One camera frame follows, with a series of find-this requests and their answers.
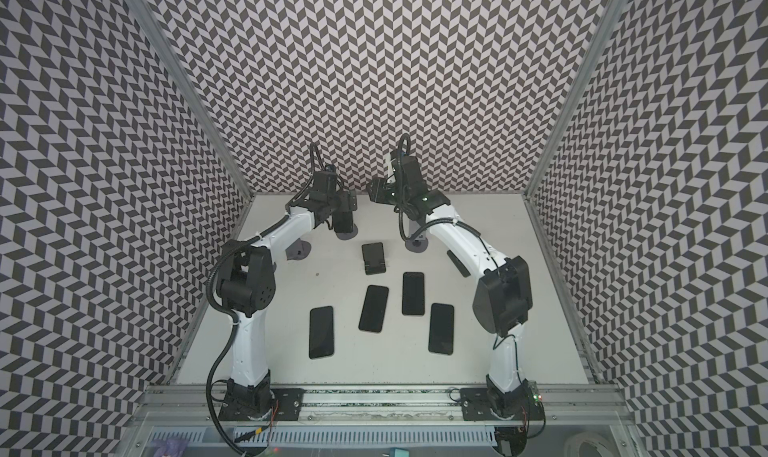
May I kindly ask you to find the phone teal edge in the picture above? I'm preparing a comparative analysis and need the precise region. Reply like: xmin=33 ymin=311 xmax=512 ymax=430
xmin=332 ymin=210 xmax=355 ymax=234

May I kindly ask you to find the grey round stand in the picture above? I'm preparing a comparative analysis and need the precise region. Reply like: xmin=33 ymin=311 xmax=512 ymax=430
xmin=405 ymin=220 xmax=429 ymax=253
xmin=335 ymin=224 xmax=358 ymax=241

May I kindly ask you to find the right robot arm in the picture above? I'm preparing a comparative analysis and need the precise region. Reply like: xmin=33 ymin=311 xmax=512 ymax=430
xmin=366 ymin=134 xmax=533 ymax=420

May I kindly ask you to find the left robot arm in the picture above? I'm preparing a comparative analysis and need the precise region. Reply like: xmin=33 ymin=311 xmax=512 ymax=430
xmin=204 ymin=142 xmax=358 ymax=456

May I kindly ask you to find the grey round stand back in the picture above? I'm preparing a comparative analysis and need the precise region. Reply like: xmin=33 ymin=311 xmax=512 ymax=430
xmin=335 ymin=224 xmax=358 ymax=241

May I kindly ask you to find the back left black stand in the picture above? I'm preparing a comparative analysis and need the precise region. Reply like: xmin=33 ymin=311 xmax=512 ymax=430
xmin=285 ymin=239 xmax=312 ymax=261

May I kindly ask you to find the black centre stand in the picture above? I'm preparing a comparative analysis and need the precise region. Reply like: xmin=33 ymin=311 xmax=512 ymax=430
xmin=361 ymin=242 xmax=386 ymax=275

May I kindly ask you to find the black folding stand right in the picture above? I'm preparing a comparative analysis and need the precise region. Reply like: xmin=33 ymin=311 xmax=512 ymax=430
xmin=447 ymin=250 xmax=471 ymax=278

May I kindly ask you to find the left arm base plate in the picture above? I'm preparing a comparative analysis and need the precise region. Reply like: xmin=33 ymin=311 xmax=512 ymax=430
xmin=218 ymin=386 xmax=305 ymax=421

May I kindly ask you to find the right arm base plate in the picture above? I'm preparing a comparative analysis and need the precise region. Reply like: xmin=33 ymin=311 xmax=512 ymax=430
xmin=458 ymin=386 xmax=546 ymax=422

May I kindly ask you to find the aluminium rail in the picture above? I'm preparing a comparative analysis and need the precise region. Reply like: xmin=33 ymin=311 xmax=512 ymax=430
xmin=136 ymin=382 xmax=633 ymax=425

